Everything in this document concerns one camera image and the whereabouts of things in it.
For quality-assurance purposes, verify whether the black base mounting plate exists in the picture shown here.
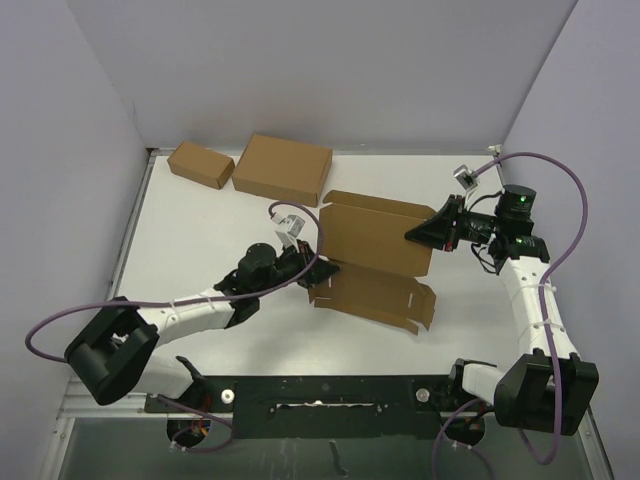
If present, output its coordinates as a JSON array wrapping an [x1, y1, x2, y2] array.
[[177, 374, 472, 439]]

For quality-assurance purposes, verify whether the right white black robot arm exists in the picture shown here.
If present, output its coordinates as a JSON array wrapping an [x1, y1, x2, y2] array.
[[405, 185, 599, 436]]

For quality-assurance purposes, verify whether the small closed cardboard box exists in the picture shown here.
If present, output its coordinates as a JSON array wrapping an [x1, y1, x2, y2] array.
[[168, 141, 235, 190]]

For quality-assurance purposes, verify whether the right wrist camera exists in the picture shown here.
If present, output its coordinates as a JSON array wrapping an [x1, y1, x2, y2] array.
[[453, 165, 478, 194]]

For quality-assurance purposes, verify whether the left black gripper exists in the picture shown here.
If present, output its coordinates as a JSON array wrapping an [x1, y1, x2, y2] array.
[[255, 238, 339, 297]]

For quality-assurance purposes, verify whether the large closed cardboard box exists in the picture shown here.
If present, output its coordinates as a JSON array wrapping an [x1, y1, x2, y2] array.
[[232, 134, 333, 207]]

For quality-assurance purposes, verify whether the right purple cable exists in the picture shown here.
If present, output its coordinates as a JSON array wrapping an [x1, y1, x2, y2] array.
[[431, 151, 589, 466]]

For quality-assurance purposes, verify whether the aluminium frame rail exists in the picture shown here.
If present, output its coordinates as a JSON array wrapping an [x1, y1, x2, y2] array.
[[58, 376, 146, 419]]

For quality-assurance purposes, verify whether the purple cable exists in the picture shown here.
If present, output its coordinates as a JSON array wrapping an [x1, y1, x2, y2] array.
[[431, 151, 589, 466], [24, 201, 326, 454]]

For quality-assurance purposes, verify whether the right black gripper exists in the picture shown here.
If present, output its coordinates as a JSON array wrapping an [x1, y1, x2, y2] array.
[[404, 195, 502, 253]]

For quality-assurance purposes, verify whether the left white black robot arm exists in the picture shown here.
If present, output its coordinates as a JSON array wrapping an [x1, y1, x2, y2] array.
[[64, 240, 340, 411]]

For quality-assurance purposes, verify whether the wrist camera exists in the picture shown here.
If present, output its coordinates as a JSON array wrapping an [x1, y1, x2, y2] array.
[[271, 213, 305, 250], [453, 165, 478, 194]]

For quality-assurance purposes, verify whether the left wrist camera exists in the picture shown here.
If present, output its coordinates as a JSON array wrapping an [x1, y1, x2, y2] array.
[[271, 213, 305, 250]]

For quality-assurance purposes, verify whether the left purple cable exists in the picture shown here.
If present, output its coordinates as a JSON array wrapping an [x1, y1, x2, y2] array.
[[24, 201, 326, 454]]

